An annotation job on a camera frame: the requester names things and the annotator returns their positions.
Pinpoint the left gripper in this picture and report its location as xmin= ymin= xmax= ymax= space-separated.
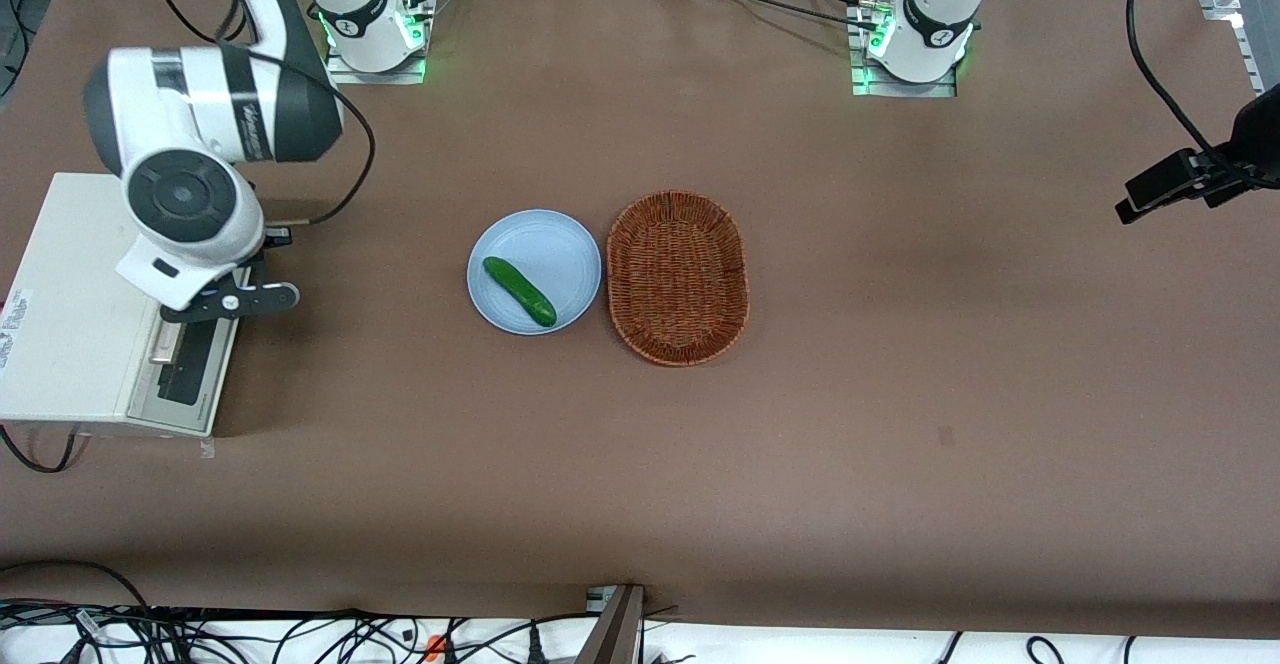
xmin=1115 ymin=84 xmax=1280 ymax=225

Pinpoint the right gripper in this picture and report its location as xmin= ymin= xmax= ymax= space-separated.
xmin=116 ymin=242 xmax=299 ymax=324

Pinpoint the silver oven door handle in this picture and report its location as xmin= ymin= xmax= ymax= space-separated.
xmin=149 ymin=316 xmax=183 ymax=366

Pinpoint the grey oven door with window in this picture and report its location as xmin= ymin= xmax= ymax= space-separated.
xmin=127 ymin=284 xmax=243 ymax=437

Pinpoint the white toaster oven body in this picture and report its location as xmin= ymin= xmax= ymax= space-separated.
xmin=0 ymin=173 xmax=241 ymax=438

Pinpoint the green cucumber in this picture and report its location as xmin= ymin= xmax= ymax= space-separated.
xmin=483 ymin=256 xmax=558 ymax=328

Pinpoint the light blue plate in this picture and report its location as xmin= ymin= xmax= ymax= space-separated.
xmin=467 ymin=209 xmax=603 ymax=336

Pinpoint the brown wicker basket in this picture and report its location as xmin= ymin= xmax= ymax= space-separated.
xmin=606 ymin=190 xmax=751 ymax=368

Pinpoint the aluminium frame profile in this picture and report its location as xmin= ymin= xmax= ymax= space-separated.
xmin=1195 ymin=0 xmax=1280 ymax=97

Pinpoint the black left wrist camera cable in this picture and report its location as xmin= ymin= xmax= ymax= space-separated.
xmin=1126 ymin=0 xmax=1263 ymax=185

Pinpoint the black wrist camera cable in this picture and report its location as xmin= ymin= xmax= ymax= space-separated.
xmin=1126 ymin=0 xmax=1263 ymax=185
xmin=150 ymin=0 xmax=378 ymax=247

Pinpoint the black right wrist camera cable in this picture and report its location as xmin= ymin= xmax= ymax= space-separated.
xmin=150 ymin=0 xmax=378 ymax=247

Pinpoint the black oven power cable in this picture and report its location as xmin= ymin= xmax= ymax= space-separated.
xmin=0 ymin=424 xmax=81 ymax=474

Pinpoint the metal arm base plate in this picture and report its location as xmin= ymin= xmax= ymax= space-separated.
xmin=850 ymin=0 xmax=959 ymax=98
xmin=320 ymin=0 xmax=435 ymax=86

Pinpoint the long looping black cable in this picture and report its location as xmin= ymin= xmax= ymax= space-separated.
xmin=0 ymin=560 xmax=153 ymax=611

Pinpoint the dark camera stand pole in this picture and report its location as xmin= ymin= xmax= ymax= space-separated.
xmin=578 ymin=584 xmax=647 ymax=664

